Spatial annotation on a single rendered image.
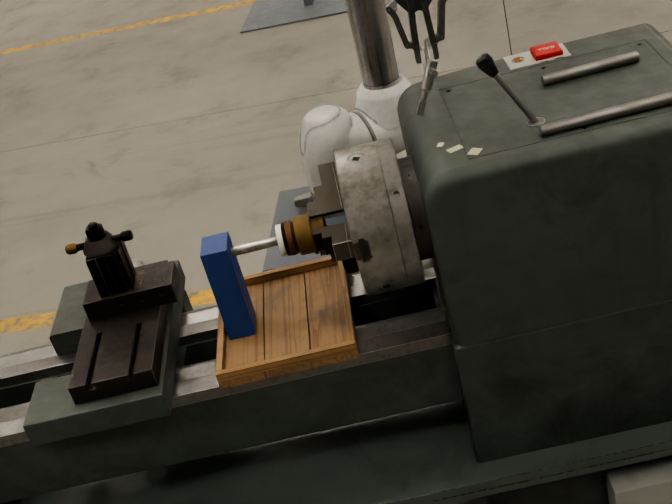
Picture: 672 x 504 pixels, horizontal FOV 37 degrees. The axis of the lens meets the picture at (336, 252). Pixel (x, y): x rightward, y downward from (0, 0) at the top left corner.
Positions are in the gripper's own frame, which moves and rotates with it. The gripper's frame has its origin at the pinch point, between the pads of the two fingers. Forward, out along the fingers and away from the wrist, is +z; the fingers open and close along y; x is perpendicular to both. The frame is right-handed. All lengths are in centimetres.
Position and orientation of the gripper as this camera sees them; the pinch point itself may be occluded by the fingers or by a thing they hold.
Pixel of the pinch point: (427, 60)
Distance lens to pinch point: 213.3
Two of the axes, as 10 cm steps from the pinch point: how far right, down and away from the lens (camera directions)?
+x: 0.7, 5.1, -8.6
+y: -9.7, 2.3, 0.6
